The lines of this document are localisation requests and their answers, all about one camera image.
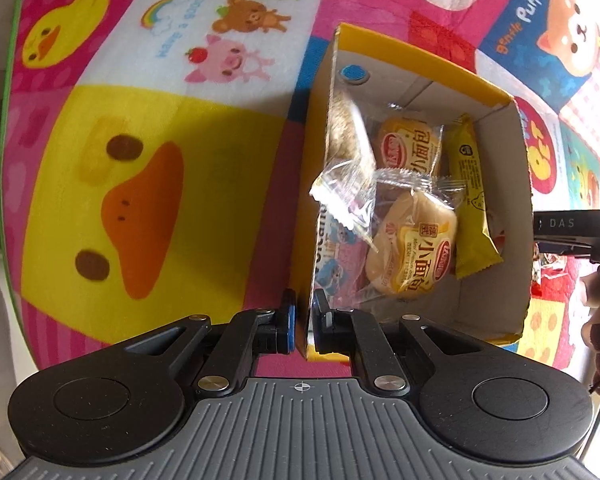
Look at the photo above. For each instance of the yellow snack bar wrapper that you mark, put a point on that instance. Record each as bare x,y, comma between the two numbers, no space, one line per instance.
475,250

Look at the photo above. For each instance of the small bread pack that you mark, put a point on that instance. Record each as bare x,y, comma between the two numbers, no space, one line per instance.
414,234
410,142

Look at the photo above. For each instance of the yellow cardboard box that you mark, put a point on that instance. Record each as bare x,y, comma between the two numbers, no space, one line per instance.
387,77

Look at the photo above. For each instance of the small bread pack lower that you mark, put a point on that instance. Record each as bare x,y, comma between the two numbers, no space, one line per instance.
414,234

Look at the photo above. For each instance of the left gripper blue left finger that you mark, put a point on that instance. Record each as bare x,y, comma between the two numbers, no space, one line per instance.
232,350

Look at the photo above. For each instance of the small bread pack upper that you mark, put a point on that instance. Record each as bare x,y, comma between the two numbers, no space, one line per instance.
410,142

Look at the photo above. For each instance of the colourful cartoon play mat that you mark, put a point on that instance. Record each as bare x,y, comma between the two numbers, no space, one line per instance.
152,149

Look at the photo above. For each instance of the red yellow biscuit bag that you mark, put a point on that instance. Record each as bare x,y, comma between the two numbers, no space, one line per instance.
554,277

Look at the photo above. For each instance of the clear sesame snack bar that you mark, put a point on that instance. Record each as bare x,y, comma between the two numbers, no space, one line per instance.
346,187

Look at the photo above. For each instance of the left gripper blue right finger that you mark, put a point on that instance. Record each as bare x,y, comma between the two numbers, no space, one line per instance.
357,335

